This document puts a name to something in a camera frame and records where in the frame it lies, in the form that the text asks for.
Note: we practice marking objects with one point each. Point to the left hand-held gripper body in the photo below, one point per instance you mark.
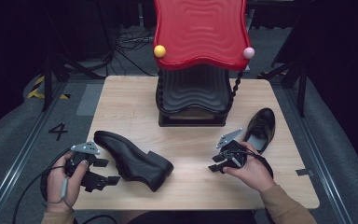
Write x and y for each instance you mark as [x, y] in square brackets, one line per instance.
[85, 148]

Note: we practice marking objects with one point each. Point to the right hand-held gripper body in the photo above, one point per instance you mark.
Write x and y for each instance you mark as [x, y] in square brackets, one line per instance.
[233, 154]

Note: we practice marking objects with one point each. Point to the black leather shoe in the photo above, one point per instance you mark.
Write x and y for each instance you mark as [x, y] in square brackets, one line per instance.
[130, 158]
[264, 121]

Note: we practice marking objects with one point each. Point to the person's right hand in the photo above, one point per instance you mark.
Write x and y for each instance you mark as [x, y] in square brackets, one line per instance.
[254, 174]

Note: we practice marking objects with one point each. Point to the person's left hand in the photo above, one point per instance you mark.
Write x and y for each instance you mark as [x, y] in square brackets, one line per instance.
[57, 183]

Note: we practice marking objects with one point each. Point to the black metal stand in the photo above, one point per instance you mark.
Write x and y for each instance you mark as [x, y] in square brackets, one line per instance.
[47, 84]
[301, 90]

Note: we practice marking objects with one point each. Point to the red and black shoe rack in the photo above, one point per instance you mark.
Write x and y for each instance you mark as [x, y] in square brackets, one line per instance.
[199, 31]

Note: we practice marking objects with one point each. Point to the metal floor rail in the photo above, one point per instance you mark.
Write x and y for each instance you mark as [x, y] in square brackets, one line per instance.
[320, 155]
[21, 155]

